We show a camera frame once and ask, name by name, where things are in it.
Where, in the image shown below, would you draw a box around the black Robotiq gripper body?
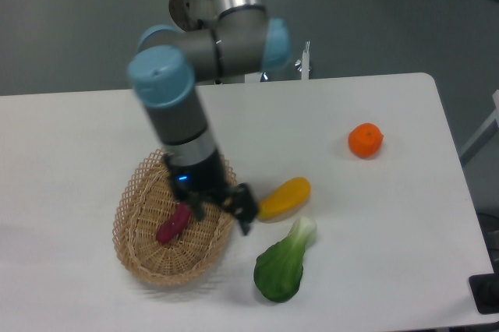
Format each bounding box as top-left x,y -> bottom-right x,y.
162,151 -> 239,206

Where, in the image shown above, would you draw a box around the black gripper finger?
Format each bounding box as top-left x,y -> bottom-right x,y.
186,192 -> 205,221
222,183 -> 259,236

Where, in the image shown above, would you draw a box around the purple sweet potato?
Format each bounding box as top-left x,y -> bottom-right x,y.
156,203 -> 191,245

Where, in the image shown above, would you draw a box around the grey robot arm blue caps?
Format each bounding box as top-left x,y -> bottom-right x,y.
127,0 -> 291,234

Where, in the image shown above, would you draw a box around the oval wicker basket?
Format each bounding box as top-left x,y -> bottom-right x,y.
112,149 -> 234,287

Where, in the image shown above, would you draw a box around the yellow mango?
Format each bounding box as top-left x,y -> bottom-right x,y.
257,177 -> 312,221

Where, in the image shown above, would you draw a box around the green bok choy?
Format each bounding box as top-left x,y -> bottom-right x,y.
253,217 -> 317,303

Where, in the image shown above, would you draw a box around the orange tangerine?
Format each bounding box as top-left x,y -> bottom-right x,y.
348,122 -> 384,158

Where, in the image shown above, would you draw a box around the black device at table edge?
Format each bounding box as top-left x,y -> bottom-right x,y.
469,274 -> 498,315

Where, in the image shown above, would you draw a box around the white metal clamp bracket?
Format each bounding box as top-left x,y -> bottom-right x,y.
294,40 -> 312,80

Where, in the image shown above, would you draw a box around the white frame at right edge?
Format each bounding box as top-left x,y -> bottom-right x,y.
458,90 -> 498,167

